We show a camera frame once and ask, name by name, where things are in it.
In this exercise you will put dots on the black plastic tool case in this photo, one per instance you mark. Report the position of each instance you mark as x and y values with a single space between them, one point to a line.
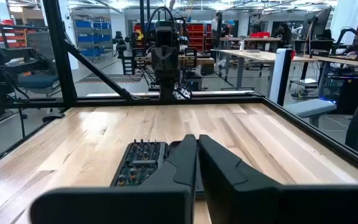
140 161

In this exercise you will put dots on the black computer monitor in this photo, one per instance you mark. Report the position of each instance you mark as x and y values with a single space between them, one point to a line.
319 21

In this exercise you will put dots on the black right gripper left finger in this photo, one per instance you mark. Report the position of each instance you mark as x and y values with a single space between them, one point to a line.
179 174

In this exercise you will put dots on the blue bin shelving unit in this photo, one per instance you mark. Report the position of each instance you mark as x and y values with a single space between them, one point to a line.
92 37

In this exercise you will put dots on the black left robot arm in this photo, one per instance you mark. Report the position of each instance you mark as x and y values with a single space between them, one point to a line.
166 84

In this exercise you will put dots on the red storage bin rack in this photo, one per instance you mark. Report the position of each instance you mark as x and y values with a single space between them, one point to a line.
11 39
196 35

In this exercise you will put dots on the white bottle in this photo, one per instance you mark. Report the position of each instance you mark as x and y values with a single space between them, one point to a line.
242 45

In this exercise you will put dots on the blue-seat office chair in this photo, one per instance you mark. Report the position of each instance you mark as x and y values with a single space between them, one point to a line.
37 81

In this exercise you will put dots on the black computer tower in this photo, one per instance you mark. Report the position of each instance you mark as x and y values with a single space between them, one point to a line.
350 93

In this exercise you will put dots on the red plastic bin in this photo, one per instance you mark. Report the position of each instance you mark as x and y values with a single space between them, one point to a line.
259 35

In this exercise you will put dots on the white tower fan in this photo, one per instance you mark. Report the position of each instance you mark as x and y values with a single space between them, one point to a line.
278 74

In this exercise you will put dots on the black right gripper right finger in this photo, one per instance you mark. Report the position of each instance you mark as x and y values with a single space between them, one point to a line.
228 186

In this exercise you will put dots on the wooden desk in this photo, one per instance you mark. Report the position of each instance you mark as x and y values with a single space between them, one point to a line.
346 60

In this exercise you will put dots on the grey extension bar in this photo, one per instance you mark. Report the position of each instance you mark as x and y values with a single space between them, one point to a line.
144 161

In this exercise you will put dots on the long wooden work table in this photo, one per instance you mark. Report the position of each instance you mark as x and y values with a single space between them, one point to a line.
259 55

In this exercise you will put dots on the person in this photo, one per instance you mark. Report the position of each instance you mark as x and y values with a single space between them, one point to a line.
283 34
215 26
228 29

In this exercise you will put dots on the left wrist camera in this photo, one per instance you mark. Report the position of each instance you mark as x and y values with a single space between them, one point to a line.
166 36

